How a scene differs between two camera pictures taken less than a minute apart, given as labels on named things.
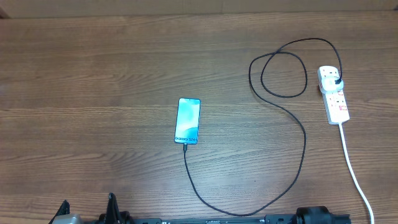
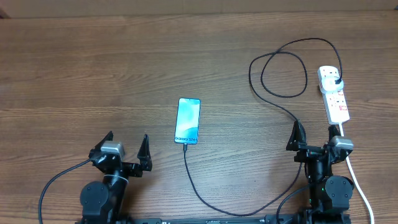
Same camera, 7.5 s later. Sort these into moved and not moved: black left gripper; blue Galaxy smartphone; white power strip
Moved: black left gripper
Not moved: white power strip; blue Galaxy smartphone
